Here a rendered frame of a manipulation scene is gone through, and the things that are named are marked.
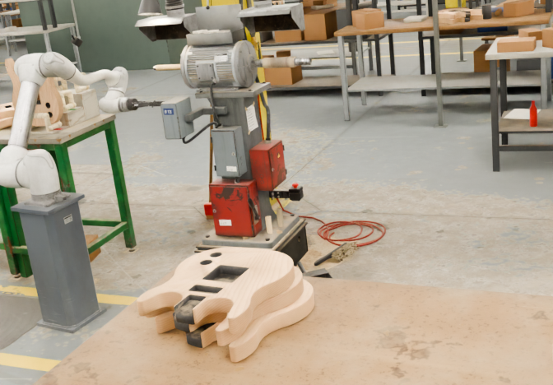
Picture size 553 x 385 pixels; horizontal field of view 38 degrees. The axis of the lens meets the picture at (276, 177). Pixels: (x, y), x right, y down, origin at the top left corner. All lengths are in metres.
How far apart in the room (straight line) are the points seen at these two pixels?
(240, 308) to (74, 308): 2.49
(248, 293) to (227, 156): 2.30
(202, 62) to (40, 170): 1.03
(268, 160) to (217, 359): 2.39
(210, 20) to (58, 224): 1.39
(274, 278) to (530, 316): 0.68
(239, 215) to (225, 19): 1.09
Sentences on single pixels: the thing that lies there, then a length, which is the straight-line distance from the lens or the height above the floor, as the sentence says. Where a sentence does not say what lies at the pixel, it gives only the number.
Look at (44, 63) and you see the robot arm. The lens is 4.48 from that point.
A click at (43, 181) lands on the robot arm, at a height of 0.83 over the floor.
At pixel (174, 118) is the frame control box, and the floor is 1.04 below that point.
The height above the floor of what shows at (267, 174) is 0.65.
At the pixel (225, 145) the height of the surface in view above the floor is 0.85.
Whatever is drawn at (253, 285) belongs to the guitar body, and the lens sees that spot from 2.15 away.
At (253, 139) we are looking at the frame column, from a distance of 4.45.
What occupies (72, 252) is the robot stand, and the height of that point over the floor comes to 0.42.
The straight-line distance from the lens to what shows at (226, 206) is 4.44.
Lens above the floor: 1.94
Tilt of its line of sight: 17 degrees down
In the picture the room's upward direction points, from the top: 7 degrees counter-clockwise
